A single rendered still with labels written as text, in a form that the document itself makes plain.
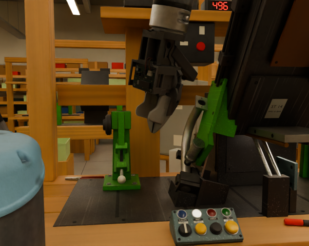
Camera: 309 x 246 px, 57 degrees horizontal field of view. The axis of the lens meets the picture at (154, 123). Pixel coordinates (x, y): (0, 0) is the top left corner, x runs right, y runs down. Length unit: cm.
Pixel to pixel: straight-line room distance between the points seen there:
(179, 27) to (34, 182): 38
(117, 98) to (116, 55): 966
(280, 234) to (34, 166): 60
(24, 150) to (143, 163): 94
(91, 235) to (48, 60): 73
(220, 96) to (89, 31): 1035
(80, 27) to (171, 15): 1062
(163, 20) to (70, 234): 51
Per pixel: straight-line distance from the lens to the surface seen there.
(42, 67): 121
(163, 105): 59
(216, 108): 84
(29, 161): 29
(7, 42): 1154
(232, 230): 68
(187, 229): 66
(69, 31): 1115
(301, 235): 78
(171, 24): 55
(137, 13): 109
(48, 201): 102
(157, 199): 92
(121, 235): 71
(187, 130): 97
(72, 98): 127
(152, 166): 121
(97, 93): 126
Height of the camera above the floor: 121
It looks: 5 degrees down
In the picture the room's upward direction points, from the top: straight up
